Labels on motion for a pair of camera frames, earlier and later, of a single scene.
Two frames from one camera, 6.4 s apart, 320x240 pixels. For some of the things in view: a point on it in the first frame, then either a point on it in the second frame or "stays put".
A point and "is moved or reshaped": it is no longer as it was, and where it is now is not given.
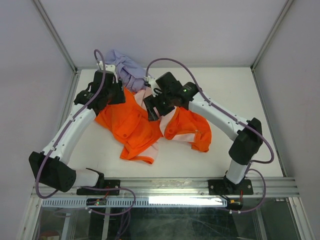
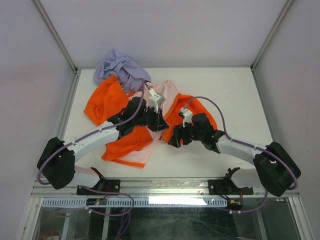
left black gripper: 120,97 → 159,123
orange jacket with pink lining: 138,135 is moved or reshaped
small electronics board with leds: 96,201 stays put
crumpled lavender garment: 133,76 stays put
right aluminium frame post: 287,5 stays put
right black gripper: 150,102 → 178,133
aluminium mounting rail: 276,187 stays put
